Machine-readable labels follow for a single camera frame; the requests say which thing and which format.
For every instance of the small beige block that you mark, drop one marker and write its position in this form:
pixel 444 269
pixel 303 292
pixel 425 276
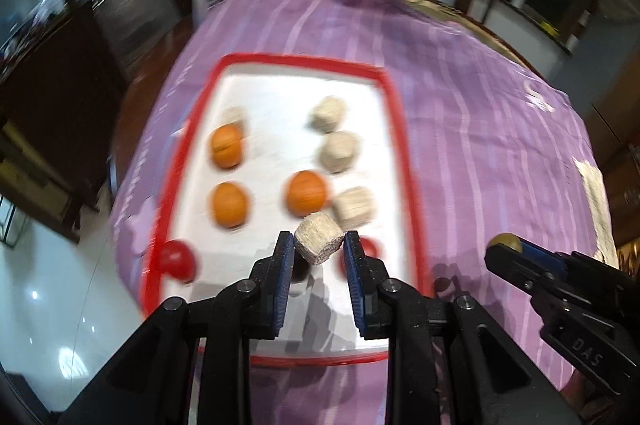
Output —
pixel 235 116

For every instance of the green round fruit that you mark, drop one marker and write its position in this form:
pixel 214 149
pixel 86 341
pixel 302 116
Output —
pixel 507 239

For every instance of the person's right hand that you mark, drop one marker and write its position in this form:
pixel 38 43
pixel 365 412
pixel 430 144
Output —
pixel 580 400

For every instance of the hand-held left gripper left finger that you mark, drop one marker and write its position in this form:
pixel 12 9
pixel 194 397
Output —
pixel 282 287

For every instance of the large beige block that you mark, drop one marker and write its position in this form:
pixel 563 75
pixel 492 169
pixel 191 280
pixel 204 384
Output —
pixel 328 114

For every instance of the cream knitted cloth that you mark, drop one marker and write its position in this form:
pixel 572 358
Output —
pixel 595 200

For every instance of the white tray with red rim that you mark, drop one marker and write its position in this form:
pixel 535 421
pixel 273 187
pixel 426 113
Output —
pixel 270 95

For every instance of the orange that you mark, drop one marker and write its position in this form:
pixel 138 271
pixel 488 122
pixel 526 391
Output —
pixel 306 192
pixel 227 147
pixel 229 204

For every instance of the dark wooden cabinet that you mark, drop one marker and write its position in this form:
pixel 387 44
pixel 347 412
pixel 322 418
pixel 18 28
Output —
pixel 50 105

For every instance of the red round fruit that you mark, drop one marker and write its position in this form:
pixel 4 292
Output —
pixel 371 247
pixel 176 259

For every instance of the purple striped tablecloth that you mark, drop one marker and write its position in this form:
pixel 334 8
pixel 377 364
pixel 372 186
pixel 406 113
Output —
pixel 475 130

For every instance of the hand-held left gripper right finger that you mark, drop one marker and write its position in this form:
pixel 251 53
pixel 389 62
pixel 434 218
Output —
pixel 356 287

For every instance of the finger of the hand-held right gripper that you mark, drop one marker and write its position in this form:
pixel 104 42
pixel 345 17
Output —
pixel 542 257
pixel 510 267

